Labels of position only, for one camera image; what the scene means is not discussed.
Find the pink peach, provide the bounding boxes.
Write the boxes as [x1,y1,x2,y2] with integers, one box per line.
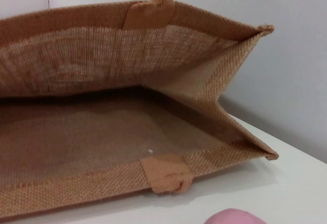
[205,208,267,224]

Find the brown jute handbag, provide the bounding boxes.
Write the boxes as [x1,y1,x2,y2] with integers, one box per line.
[0,0,279,219]

